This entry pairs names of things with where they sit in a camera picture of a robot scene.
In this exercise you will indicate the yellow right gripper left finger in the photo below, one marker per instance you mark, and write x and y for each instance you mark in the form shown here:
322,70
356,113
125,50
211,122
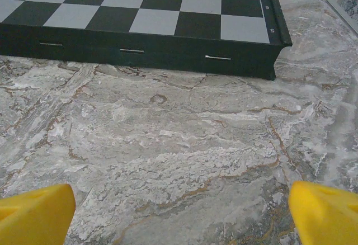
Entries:
33,217

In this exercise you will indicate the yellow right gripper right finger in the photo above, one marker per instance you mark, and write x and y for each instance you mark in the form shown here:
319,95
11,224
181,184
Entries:
327,217

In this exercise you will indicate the black and grey chessboard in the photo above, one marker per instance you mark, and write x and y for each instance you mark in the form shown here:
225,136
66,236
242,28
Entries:
156,18

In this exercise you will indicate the aluminium side rail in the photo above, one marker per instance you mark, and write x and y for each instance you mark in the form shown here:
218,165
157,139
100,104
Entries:
344,15

